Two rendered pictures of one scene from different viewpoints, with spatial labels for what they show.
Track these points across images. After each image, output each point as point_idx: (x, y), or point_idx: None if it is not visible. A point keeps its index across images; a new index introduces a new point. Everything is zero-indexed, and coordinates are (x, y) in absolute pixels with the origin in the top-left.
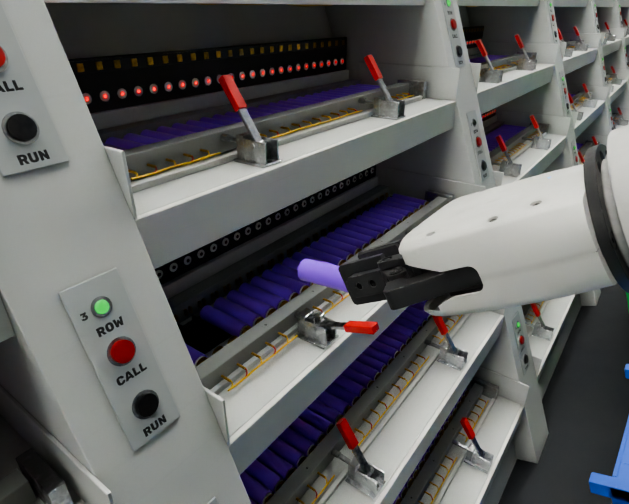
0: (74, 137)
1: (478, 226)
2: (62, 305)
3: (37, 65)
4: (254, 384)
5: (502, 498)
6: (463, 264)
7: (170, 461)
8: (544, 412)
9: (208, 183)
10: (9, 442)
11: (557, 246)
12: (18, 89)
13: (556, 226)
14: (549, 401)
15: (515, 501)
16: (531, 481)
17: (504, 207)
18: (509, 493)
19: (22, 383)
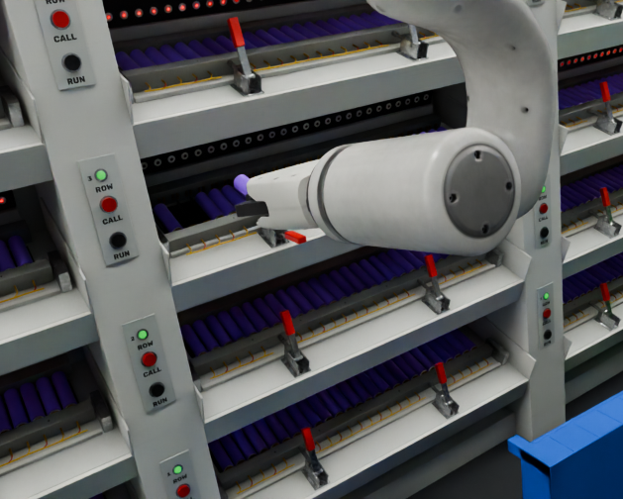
0: (102, 68)
1: (268, 180)
2: (78, 168)
3: (87, 23)
4: (208, 256)
5: (476, 458)
6: (262, 199)
7: (128, 280)
8: (577, 404)
9: (195, 104)
10: (48, 246)
11: (288, 200)
12: (73, 39)
13: (288, 190)
14: (591, 396)
15: (486, 464)
16: (514, 454)
17: (288, 173)
18: (486, 456)
19: (55, 209)
